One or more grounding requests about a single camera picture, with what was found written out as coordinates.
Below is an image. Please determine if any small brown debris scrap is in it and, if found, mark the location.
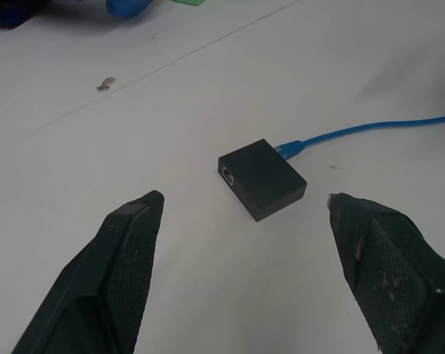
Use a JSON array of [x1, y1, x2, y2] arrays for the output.
[[96, 76, 117, 92]]

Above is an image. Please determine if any blue rounded object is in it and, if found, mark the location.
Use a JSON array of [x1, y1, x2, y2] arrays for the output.
[[105, 0, 155, 19]]

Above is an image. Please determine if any blue Ethernet cable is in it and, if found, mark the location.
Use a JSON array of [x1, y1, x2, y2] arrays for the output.
[[274, 112, 445, 161]]

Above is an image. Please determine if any small black box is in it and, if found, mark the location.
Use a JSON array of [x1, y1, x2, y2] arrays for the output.
[[218, 139, 308, 223]]

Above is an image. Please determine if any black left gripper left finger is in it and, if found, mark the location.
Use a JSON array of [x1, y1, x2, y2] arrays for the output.
[[10, 190, 166, 354]]

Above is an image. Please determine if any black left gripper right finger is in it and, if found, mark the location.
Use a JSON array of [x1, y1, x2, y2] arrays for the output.
[[326, 192, 445, 354]]

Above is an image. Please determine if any dark blue black object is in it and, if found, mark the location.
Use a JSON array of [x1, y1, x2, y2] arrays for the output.
[[0, 0, 78, 28]]

